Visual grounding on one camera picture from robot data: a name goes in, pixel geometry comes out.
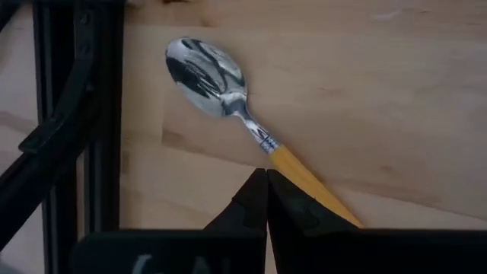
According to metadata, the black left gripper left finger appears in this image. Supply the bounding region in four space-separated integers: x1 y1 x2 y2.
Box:
70 168 269 274

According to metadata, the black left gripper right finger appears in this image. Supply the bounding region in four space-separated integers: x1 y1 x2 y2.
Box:
267 169 487 274

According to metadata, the spoon with yellow handle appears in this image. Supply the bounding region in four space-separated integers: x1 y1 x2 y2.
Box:
164 37 364 229

